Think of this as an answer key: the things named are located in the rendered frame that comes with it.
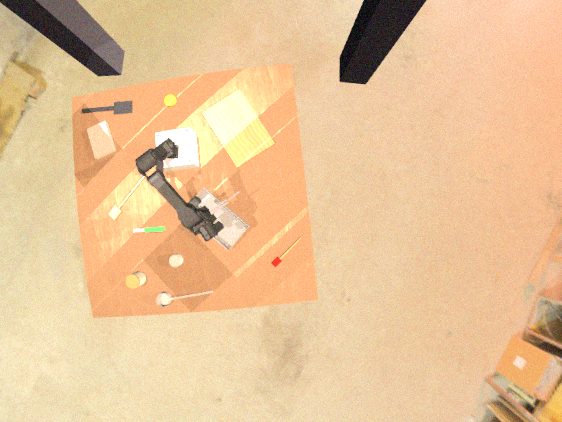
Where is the wooden board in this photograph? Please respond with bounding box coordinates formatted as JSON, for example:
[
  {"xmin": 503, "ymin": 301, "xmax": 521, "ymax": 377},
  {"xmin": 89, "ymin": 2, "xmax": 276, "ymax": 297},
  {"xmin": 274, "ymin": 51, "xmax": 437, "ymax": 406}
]
[{"xmin": 202, "ymin": 90, "xmax": 275, "ymax": 168}]

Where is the beige short cylinder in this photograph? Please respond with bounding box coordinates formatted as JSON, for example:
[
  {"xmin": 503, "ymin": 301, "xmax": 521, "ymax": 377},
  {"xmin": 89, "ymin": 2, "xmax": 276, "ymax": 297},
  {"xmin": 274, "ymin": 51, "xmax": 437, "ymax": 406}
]
[{"xmin": 169, "ymin": 253, "xmax": 183, "ymax": 268}]

